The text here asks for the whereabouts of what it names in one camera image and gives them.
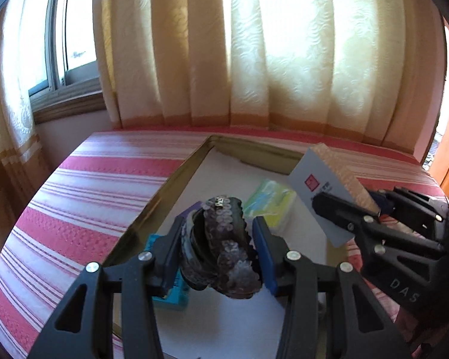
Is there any beige patterned card box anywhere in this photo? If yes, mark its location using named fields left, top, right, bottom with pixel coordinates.
left=288, top=143, right=380, bottom=247

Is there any teal toy brick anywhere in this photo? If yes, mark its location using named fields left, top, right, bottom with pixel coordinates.
left=145, top=233, right=191, bottom=312

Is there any orange wooden wardrobe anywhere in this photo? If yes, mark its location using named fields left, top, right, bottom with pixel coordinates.
left=429, top=122, right=449, bottom=198

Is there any white paper tin lining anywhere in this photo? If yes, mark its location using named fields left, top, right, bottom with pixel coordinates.
left=112, top=147, right=330, bottom=359

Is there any purple cube block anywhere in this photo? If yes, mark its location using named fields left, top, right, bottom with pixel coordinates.
left=181, top=201, right=202, bottom=220

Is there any red striped bed cover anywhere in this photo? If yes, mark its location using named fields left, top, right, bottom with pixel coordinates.
left=0, top=126, right=449, bottom=359

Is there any clear plastic floss pick box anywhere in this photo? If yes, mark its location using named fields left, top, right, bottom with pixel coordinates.
left=243, top=179, right=297, bottom=234

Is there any gold rectangular tin box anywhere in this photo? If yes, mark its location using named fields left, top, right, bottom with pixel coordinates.
left=103, top=134, right=360, bottom=359

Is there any left side cream curtain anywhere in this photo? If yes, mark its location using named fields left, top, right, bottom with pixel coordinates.
left=0, top=6, right=52, bottom=233

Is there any large cream patterned curtain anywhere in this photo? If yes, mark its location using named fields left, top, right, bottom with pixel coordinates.
left=92, top=0, right=445, bottom=158

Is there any window with metal frame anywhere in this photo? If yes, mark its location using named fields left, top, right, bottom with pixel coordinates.
left=20, top=0, right=105, bottom=124

